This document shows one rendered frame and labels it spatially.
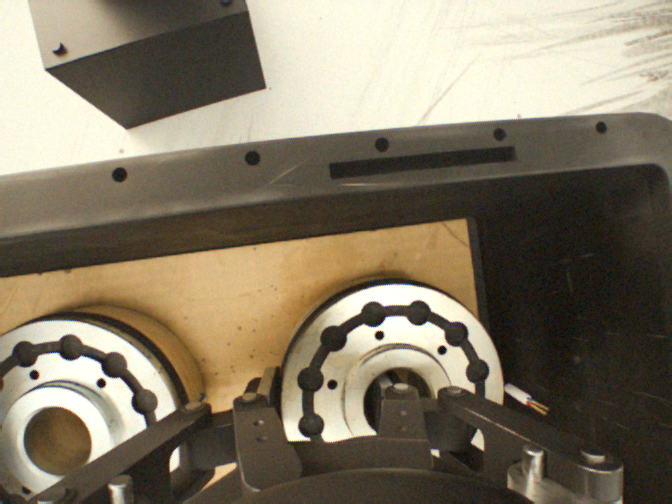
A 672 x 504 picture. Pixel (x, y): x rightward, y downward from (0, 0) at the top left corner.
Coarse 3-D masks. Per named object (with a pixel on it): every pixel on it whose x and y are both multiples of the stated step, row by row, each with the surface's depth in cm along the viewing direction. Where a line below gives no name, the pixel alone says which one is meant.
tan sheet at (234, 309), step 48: (336, 240) 17; (384, 240) 18; (432, 240) 18; (0, 288) 16; (48, 288) 16; (96, 288) 16; (144, 288) 16; (192, 288) 17; (240, 288) 17; (288, 288) 17; (192, 336) 17; (240, 336) 17; (288, 336) 17; (240, 384) 17
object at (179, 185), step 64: (448, 128) 8; (512, 128) 8; (576, 128) 8; (640, 128) 8; (0, 192) 7; (64, 192) 7; (128, 192) 7; (192, 192) 7; (256, 192) 7; (320, 192) 7; (384, 192) 7
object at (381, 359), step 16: (368, 352) 14; (384, 352) 14; (400, 352) 14; (416, 352) 14; (352, 368) 14; (368, 368) 14; (384, 368) 14; (400, 368) 14; (416, 368) 14; (432, 368) 14; (352, 384) 13; (368, 384) 14; (432, 384) 14; (448, 384) 14; (352, 400) 13; (352, 416) 13; (368, 416) 14; (352, 432) 13; (368, 432) 13
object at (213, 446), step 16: (256, 384) 14; (224, 416) 11; (208, 432) 11; (224, 432) 11; (192, 448) 10; (208, 448) 10; (224, 448) 11; (192, 464) 10; (208, 464) 10; (224, 464) 11
